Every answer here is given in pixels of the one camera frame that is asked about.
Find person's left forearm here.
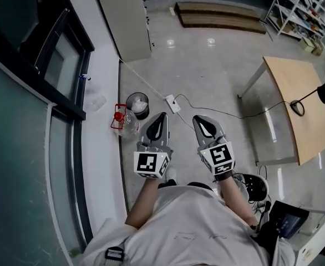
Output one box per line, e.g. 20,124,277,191
125,177,160,228

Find white power strip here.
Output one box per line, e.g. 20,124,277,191
165,94,182,115

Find black and white strap buckle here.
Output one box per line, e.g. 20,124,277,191
104,247,124,266

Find black mesh waste bin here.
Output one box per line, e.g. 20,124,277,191
125,92,150,121

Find clear water jug red handle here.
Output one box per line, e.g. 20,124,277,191
110,103,140,141

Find black waist harness gear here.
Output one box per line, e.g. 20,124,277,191
251,201,280,246

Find dark metal window frame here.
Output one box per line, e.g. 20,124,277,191
0,0,95,260

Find white metal shelf rack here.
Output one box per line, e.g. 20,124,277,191
265,0,325,43

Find person's black shorts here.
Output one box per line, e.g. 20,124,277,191
158,181,216,191

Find brown wooden pallet steps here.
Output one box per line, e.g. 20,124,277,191
174,1,267,34

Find person's left white shoe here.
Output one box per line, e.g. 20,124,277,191
165,167,177,182

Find white cabinet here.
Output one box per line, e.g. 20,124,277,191
93,0,152,62

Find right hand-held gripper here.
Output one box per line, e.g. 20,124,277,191
192,115,237,181

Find light wooden table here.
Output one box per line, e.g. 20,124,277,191
237,55,325,167

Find black power cable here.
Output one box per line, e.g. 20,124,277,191
172,94,293,119

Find black tablet screen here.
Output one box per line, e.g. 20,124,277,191
267,200,310,239

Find person's right forearm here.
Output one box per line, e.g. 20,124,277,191
216,178,259,228

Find person's white shirt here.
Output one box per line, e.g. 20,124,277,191
82,186,295,266

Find thick white power strip cord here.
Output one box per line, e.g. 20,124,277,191
120,59,169,99

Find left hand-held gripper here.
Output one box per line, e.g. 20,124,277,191
134,112,175,180

